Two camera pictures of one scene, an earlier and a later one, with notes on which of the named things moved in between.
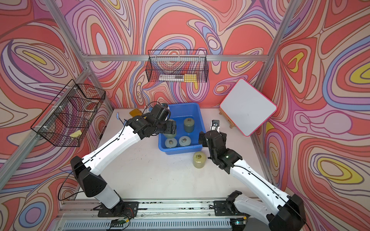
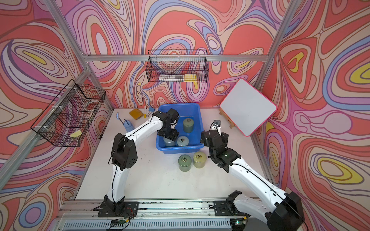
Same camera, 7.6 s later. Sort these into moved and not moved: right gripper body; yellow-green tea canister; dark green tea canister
Moved: dark green tea canister
Not moved: right gripper body; yellow-green tea canister
